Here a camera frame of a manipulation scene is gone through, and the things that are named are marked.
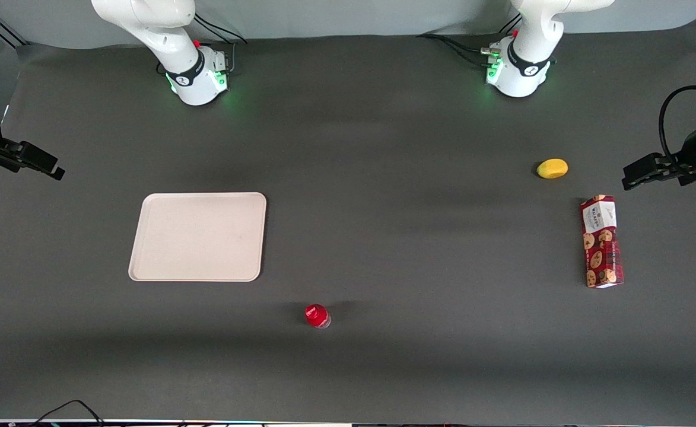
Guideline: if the beige plastic tray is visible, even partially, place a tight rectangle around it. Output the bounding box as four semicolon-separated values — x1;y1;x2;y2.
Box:
128;192;267;282

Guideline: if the coke bottle with red cap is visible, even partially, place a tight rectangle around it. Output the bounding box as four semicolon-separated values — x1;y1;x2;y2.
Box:
304;303;332;329

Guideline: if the black looped gripper cable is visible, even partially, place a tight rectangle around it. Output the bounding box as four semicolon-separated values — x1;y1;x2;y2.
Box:
657;85;696;174

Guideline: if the dark grey table mat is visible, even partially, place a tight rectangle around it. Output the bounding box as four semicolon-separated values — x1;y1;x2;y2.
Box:
0;21;696;425

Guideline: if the red tartan cookie box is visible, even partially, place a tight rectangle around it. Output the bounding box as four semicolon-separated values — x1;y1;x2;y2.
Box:
580;195;625;289

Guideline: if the thin black cable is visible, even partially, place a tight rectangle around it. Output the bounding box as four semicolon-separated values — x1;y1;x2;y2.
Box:
27;399;106;427

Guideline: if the black left arm base cable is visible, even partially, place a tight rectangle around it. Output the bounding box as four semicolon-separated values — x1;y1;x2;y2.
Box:
416;33;503;69

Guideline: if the yellow lemon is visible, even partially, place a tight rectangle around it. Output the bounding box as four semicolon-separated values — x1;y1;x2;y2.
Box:
536;158;569;180

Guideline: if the black arm base cable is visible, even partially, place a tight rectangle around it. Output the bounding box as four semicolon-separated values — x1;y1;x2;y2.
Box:
193;13;249;75
416;33;503;69

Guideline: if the black right arm base cable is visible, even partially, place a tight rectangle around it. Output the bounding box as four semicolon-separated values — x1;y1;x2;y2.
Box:
193;13;249;75

